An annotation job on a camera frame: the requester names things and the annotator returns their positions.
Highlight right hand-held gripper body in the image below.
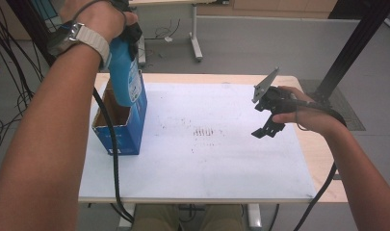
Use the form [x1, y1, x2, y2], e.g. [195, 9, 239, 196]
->
[250, 66, 298, 117]

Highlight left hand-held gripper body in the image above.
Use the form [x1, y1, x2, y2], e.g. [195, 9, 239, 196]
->
[111, 0, 144, 44]

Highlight blue bottle with white cap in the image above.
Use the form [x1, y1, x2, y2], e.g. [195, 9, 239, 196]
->
[108, 36, 143, 108]

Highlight blue cardboard box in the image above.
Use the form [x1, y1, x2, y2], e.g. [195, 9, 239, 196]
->
[91, 70, 148, 157]

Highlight person's right hand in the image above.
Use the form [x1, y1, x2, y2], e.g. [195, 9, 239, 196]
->
[272, 85, 348, 138]

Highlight person's left hand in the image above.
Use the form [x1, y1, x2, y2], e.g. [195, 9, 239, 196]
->
[59, 0, 140, 44]

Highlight light wooden table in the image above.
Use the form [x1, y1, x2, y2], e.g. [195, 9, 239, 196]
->
[77, 72, 349, 231]

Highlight white desk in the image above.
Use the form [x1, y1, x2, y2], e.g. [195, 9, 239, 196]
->
[128, 0, 230, 64]

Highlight grey floor mat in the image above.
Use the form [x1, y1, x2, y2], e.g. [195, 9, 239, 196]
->
[298, 79, 366, 132]

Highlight white table mat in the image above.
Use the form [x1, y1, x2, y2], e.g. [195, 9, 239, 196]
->
[78, 82, 317, 200]

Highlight teal panel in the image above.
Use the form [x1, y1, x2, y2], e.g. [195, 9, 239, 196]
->
[38, 0, 64, 25]

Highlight person's khaki trousers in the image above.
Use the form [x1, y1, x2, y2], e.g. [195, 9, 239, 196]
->
[133, 204, 245, 231]

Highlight wristwatch with white strap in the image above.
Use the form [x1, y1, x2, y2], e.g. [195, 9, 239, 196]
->
[47, 21, 112, 68]

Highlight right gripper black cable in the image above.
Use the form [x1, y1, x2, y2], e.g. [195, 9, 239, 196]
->
[288, 97, 348, 231]

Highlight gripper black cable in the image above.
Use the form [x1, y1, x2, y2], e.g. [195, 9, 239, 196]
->
[288, 97, 348, 231]
[91, 88, 136, 224]

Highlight black metal post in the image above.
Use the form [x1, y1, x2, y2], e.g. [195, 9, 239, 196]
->
[311, 0, 390, 107]
[4, 0, 57, 65]

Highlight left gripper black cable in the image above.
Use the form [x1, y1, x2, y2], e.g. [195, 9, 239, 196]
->
[91, 88, 136, 224]

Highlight tangle of black floor cables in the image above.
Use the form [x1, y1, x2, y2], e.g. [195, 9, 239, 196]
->
[0, 6, 46, 165]

